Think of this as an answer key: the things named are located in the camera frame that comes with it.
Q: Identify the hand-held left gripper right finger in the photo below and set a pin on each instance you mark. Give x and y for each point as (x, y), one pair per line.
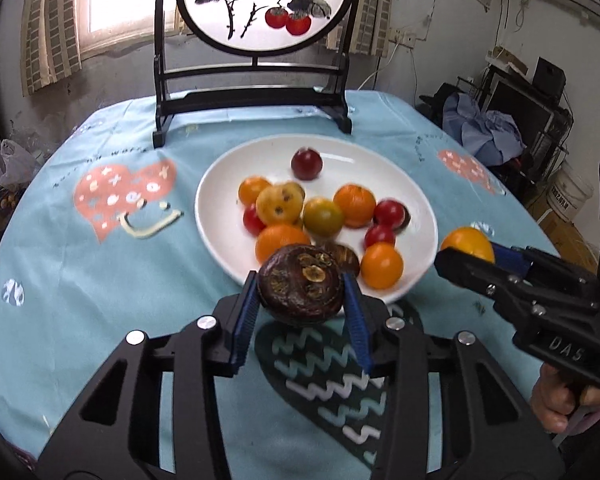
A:
(359, 330)

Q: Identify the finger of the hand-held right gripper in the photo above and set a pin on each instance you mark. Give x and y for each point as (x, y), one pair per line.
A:
(512, 256)
(475, 275)

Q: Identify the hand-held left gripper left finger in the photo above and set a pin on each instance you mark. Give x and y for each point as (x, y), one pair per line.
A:
(245, 325)

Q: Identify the large yellow-orange tomato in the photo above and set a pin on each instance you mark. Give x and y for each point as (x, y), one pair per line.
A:
(467, 241)

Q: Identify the large dark water chestnut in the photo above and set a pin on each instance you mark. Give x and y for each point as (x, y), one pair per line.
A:
(300, 290)

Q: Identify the large smooth orange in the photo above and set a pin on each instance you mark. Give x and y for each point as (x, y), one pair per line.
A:
(381, 266)

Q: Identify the large red tomato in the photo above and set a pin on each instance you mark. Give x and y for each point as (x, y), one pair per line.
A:
(389, 212)

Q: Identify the yellow spotted loquat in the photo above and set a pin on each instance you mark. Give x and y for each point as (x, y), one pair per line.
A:
(277, 205)

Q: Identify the orange mandarin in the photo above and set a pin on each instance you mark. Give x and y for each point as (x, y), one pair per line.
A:
(355, 205)
(280, 240)

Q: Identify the white oval plate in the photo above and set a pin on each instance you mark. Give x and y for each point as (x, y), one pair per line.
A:
(230, 175)

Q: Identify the person's right hand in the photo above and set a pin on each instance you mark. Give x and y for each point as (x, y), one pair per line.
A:
(550, 400)

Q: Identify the white plastic bucket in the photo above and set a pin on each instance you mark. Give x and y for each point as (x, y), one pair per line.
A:
(570, 192)

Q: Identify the person's dark clothing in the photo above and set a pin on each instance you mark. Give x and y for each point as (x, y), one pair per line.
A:
(597, 457)

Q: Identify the green-yellow tomato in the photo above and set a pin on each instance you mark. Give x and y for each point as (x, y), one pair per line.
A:
(323, 217)

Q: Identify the blue crumpled clothes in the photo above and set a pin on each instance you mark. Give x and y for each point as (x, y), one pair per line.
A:
(485, 127)

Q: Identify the small orange tomato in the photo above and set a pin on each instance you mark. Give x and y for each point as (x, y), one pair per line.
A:
(250, 189)

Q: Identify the black monitor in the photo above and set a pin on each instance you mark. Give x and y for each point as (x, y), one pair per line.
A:
(522, 105)

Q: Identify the light blue printed tablecloth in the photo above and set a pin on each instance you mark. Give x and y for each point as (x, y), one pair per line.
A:
(80, 285)

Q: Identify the black bag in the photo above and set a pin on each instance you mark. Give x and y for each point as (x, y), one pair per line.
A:
(432, 102)

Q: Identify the black speaker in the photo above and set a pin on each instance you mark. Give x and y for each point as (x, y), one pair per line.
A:
(550, 76)

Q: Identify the small cardboard box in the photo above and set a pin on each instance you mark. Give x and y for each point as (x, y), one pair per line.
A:
(505, 58)

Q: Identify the black-framed painted table screen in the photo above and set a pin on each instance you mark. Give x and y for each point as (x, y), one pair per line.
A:
(255, 97)

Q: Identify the brick-pattern curtain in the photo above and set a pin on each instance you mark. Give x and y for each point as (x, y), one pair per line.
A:
(50, 25)
(375, 15)

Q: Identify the white plastic bag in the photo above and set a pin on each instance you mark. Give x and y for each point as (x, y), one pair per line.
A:
(12, 162)

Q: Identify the bright window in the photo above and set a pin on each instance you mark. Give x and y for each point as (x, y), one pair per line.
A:
(125, 0)

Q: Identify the white wall socket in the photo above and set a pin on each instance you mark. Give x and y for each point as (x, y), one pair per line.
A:
(405, 38)

